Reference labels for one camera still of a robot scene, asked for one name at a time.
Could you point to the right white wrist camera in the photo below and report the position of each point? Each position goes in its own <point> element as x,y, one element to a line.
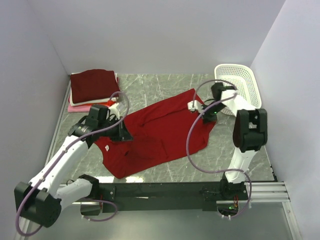
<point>195,106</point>

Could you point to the folded dark red t-shirt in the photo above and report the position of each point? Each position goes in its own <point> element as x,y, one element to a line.
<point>92,85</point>

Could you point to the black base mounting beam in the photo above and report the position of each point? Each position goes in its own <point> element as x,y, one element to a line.
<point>143,196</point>

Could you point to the white perforated plastic basket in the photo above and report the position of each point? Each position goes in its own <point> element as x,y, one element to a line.
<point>243,78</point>

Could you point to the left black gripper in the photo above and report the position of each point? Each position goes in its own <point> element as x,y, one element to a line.
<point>124,132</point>

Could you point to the folded orange-red t-shirt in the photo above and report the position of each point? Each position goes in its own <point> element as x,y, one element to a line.
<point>108,103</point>

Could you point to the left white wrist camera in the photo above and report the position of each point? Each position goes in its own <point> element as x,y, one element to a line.
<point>115,109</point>

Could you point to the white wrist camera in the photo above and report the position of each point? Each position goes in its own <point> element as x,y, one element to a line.
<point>195,106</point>
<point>115,109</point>

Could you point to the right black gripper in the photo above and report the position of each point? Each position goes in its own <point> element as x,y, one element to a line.
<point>208,115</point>

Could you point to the aluminium extrusion rail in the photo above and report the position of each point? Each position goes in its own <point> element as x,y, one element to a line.
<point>261,192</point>

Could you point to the folded pink t-shirt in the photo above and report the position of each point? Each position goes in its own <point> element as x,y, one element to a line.
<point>79,109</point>

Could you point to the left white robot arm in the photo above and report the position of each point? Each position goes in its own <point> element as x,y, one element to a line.
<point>41,200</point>

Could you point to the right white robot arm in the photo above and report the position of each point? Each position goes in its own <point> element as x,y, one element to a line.
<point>250,133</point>

